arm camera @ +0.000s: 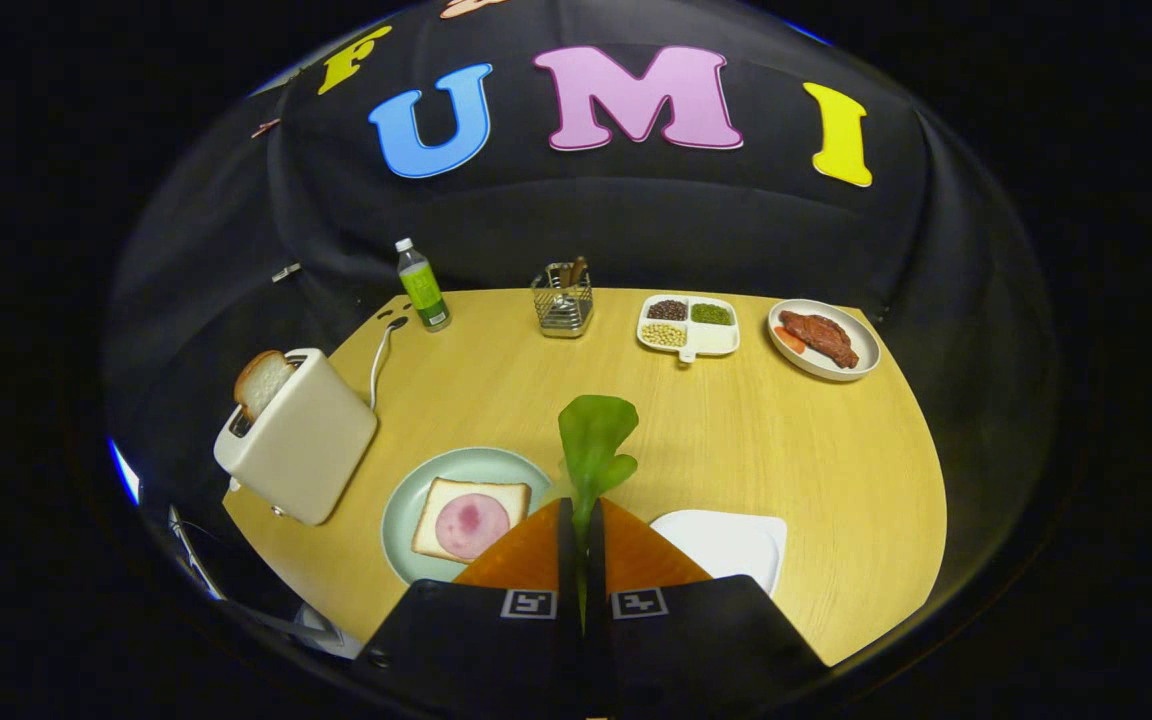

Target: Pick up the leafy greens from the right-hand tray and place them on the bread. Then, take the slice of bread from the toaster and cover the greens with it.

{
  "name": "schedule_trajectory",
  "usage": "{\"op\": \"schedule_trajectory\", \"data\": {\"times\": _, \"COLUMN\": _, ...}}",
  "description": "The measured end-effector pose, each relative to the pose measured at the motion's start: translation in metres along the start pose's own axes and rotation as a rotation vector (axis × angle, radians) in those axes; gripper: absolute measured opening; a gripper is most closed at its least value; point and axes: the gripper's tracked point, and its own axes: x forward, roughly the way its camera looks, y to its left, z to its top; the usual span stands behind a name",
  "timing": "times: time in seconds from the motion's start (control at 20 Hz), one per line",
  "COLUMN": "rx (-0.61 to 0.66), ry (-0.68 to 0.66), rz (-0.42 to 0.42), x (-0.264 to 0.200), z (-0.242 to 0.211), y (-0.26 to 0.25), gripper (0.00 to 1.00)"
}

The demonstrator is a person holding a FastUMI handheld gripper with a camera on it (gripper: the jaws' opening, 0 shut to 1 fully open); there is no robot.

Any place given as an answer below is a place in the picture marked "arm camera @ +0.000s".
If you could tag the toasted bread slice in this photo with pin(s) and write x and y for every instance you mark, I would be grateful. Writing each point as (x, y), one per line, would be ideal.
(261, 380)

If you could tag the pile of green beans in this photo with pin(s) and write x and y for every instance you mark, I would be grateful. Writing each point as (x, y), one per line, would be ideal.
(711, 314)

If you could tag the orange clip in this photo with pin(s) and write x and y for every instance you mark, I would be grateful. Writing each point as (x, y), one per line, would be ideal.
(265, 128)

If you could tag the pile of dark beans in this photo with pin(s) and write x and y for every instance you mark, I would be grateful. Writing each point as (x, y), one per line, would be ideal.
(667, 310)

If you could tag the white bread slice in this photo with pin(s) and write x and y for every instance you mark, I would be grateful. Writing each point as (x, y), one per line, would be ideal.
(433, 497)

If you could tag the silver clip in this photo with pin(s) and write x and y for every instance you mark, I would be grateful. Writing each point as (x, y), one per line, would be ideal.
(287, 272)

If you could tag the orange carrot piece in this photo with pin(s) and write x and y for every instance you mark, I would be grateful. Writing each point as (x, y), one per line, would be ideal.
(789, 340)

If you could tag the lit computer screen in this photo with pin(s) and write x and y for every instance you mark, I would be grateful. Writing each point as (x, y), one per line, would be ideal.
(124, 472)

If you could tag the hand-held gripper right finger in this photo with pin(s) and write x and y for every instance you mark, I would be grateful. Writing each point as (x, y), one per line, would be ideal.
(596, 560)

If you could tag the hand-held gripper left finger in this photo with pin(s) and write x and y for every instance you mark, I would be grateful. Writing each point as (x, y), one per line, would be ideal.
(566, 560)

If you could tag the pink ham slice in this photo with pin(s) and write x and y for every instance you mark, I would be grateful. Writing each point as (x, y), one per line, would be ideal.
(471, 525)

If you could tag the white angled device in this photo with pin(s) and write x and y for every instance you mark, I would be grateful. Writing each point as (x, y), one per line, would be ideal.
(196, 560)

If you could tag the white divided dish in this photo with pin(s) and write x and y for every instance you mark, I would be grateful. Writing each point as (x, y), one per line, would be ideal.
(716, 338)

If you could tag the square white plate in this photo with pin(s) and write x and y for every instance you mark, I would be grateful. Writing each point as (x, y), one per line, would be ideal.
(726, 545)

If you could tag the pile of yellow beans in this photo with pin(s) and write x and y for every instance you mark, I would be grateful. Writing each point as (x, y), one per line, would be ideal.
(664, 335)

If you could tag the white toaster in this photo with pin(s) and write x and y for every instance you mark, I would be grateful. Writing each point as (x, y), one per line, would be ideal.
(306, 440)

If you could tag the pale green plate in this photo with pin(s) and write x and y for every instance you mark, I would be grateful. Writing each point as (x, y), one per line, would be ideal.
(406, 500)

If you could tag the green lettuce leaf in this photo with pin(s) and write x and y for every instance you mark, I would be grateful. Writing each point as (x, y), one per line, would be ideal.
(591, 440)

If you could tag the black backdrop cloth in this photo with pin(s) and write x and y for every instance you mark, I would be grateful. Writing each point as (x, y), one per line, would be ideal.
(636, 230)

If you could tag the green label plastic bottle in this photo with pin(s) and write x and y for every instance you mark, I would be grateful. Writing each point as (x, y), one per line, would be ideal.
(423, 290)

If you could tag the round white plate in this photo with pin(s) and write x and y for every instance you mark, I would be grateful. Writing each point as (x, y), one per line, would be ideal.
(861, 352)

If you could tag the brown meat steak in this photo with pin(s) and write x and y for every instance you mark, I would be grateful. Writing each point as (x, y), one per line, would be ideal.
(821, 335)

